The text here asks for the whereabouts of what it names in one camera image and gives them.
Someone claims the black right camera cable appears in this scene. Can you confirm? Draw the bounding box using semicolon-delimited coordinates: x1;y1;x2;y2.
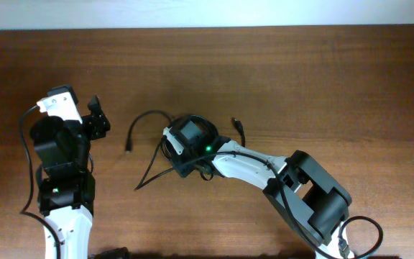
134;142;385;259

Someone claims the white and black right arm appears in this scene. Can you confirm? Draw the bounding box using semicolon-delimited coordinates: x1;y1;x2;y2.
163;115;354;258

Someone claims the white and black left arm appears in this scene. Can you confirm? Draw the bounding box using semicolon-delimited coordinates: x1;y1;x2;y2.
29;93;111;259

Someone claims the black base bracket left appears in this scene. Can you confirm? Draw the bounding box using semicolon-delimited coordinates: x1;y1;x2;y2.
88;247;132;259

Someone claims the black USB cable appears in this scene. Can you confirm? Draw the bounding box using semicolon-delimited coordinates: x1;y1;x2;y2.
124;109;247;183

